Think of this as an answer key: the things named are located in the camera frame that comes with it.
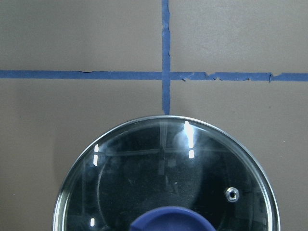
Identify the glass pot lid blue knob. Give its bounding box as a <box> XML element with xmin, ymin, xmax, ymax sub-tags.
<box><xmin>52</xmin><ymin>115</ymin><xmax>281</xmax><ymax>231</ymax></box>

